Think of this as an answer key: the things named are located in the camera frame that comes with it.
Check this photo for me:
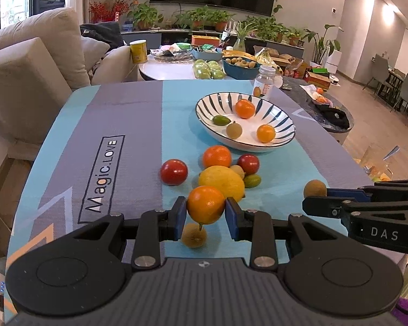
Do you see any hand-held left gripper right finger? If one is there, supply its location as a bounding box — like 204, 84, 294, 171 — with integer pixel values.
225, 197, 344, 274

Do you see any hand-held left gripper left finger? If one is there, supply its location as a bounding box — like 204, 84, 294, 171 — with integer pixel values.
68, 196, 188, 272

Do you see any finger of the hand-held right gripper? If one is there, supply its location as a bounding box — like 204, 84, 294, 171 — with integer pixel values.
302, 195, 373, 218
326, 178, 408, 202

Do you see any small smooth orange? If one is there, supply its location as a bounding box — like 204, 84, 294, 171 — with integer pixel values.
186, 185, 226, 225
256, 124, 276, 143

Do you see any large bumpy tangerine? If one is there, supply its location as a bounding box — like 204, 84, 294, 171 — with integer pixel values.
203, 145, 232, 169

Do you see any striped white plate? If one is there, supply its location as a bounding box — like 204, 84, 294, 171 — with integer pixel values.
195, 92, 296, 153

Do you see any yellow lemon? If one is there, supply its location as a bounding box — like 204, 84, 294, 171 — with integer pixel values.
199, 165, 246, 202

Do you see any glass pitcher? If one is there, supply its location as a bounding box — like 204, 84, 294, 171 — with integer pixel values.
358, 143, 400, 180

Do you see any large red tomato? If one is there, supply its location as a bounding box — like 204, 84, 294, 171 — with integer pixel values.
160, 159, 188, 186

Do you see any small red tomato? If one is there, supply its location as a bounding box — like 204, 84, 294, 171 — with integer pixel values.
237, 154, 260, 175

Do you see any black cloth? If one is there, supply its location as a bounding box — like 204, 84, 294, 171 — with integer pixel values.
314, 104, 351, 130

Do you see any dark stone coffee table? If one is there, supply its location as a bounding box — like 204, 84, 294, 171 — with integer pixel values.
268, 75, 356, 143

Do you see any plastic bag of oranges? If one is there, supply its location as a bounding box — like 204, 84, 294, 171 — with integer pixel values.
299, 83, 334, 107

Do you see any orange tangerine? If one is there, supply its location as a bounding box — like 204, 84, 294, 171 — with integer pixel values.
235, 99, 256, 119

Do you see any blue grey printed tablecloth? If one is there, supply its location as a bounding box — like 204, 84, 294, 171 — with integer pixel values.
3, 79, 408, 326

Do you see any cardboard box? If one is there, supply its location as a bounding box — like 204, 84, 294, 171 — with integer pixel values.
304, 68, 341, 90

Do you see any clear plastic jar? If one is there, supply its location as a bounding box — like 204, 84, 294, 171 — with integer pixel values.
252, 65, 277, 101

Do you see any blue fruit bowl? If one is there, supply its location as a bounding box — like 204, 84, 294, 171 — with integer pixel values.
222, 57, 262, 80

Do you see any white round coffee table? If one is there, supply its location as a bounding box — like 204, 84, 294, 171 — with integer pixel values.
138, 52, 259, 82

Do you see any pack of green apples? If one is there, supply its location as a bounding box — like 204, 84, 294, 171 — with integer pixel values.
193, 59, 226, 81

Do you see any tall plant in white pot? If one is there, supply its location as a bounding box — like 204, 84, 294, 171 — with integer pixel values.
304, 24, 342, 68

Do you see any pile of brown kiwis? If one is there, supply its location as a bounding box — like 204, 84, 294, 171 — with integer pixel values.
224, 57, 257, 69

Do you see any bunch of bananas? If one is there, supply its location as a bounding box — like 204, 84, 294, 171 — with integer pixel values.
253, 48, 277, 68

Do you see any blue plastic basket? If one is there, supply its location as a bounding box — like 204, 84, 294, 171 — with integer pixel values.
191, 48, 223, 61

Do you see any yellow can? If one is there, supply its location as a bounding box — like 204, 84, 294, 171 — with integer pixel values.
129, 40, 148, 64

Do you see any glass vase with plant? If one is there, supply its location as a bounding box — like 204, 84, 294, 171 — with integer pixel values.
233, 20, 259, 52

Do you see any orange box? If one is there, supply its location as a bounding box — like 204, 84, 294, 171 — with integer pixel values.
191, 35, 221, 46

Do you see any grey television cabinet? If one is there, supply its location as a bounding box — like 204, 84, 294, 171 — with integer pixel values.
120, 29, 307, 58

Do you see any row of potted plants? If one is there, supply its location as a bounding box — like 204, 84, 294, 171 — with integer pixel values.
248, 17, 307, 46

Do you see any grey pillow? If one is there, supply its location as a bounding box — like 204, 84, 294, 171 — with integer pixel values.
82, 37, 110, 72

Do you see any black bag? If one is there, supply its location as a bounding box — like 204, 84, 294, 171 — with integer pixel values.
80, 22, 125, 50

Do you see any potted green plant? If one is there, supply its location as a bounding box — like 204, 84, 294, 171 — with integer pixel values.
211, 10, 235, 32
127, 3, 164, 30
175, 7, 213, 30

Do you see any beige sofa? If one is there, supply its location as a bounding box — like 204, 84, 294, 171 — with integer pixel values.
0, 7, 137, 164

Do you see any red flower arrangement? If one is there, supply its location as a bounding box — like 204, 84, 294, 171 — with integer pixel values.
88, 0, 130, 24

